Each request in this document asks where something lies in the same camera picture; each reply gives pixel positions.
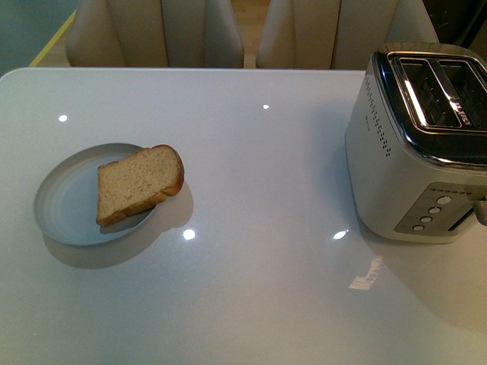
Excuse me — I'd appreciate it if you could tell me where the beige chair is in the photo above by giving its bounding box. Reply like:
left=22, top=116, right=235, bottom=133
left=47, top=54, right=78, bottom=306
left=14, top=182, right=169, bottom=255
left=256, top=0, right=438, bottom=70
left=65, top=0, right=244, bottom=68

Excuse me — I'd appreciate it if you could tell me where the white two-slot toaster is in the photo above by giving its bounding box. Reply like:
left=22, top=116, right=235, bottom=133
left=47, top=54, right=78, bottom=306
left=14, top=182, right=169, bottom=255
left=345, top=43, right=486, bottom=244

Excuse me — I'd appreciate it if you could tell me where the beige chair on left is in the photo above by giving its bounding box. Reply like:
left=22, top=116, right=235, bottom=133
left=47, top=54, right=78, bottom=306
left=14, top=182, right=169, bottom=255
left=65, top=0, right=244, bottom=68

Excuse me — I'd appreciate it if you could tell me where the slice of brown bread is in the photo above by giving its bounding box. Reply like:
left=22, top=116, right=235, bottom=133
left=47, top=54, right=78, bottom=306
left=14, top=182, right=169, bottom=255
left=96, top=144, right=184, bottom=227

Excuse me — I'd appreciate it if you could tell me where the round white plate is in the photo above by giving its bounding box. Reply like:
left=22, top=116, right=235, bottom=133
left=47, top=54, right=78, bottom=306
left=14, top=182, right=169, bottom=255
left=33, top=143, right=152, bottom=246

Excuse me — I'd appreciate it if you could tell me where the beige chair on right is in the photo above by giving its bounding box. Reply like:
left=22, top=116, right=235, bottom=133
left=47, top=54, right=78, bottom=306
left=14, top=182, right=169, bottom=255
left=256, top=0, right=438, bottom=70

